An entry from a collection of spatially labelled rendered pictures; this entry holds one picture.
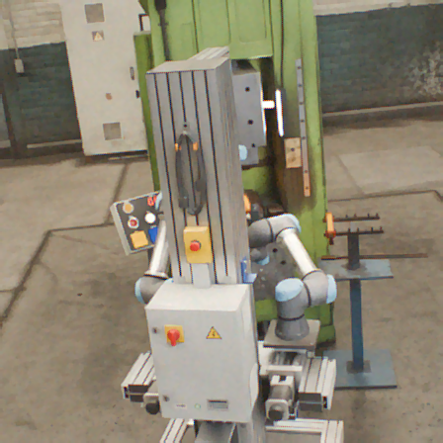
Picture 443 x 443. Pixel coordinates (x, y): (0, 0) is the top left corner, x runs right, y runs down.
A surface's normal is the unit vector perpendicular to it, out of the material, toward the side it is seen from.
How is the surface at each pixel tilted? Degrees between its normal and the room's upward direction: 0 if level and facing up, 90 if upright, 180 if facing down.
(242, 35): 90
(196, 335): 90
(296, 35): 90
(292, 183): 90
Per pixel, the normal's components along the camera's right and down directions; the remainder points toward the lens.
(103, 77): 0.00, 0.34
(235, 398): -0.23, 0.36
